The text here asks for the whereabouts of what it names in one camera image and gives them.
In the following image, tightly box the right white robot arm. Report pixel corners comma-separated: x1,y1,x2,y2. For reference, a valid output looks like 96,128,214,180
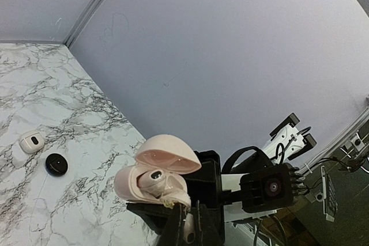
114,114,316,245

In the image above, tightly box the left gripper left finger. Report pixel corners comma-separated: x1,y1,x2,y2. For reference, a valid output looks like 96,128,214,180
156,203,187,246

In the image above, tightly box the left corner frame post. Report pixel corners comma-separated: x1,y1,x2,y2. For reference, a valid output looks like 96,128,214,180
63,0,104,48

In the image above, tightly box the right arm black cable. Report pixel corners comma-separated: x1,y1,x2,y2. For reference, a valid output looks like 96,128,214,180
220,145,265,175

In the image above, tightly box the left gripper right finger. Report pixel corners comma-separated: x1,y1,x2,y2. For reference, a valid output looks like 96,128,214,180
193,201,224,246

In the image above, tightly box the pink earbud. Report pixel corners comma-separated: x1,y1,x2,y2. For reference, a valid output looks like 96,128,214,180
137,169,169,199
183,213,195,244

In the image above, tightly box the black round earbud case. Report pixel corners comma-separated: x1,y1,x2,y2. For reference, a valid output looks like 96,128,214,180
45,153,68,177

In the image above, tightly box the pink round earbud case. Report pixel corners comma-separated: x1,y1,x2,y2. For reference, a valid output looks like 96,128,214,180
114,134,201,208

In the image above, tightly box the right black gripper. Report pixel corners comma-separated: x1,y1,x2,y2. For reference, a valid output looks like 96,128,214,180
127,150,225,241

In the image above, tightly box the cream oval earbud case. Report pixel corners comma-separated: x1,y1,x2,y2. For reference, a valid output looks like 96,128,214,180
18,130,45,154

